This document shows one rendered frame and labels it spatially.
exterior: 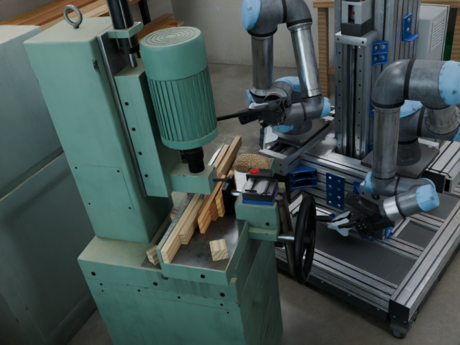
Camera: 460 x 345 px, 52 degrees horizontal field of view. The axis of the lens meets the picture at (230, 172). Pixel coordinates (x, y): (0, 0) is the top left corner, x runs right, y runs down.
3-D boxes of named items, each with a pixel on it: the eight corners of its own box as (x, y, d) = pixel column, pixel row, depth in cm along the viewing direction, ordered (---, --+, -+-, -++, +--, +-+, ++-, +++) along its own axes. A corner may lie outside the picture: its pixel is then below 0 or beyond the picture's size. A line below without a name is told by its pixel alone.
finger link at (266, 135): (275, 148, 151) (276, 122, 154) (258, 150, 154) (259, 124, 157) (278, 151, 154) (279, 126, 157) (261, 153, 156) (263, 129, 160)
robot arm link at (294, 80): (311, 109, 204) (311, 81, 196) (282, 116, 202) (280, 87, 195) (302, 98, 214) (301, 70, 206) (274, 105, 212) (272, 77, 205)
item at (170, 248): (170, 263, 138) (166, 251, 135) (163, 263, 139) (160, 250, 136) (231, 155, 184) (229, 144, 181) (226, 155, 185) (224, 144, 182)
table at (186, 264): (259, 292, 132) (257, 277, 129) (163, 277, 142) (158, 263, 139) (300, 172, 179) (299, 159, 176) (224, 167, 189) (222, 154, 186)
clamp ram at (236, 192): (246, 213, 152) (243, 191, 147) (224, 211, 154) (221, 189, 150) (253, 197, 159) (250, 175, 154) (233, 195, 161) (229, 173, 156)
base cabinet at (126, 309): (260, 424, 185) (239, 304, 146) (131, 392, 204) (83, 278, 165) (284, 331, 220) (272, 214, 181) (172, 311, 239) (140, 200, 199)
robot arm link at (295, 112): (304, 129, 178) (303, 103, 172) (276, 135, 177) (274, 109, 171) (298, 121, 185) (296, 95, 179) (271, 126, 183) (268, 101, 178)
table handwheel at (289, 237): (307, 304, 148) (303, 233, 133) (246, 294, 154) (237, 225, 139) (320, 244, 171) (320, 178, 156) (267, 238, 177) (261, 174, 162)
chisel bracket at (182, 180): (211, 198, 150) (208, 177, 146) (172, 195, 155) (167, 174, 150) (219, 185, 156) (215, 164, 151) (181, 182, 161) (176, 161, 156)
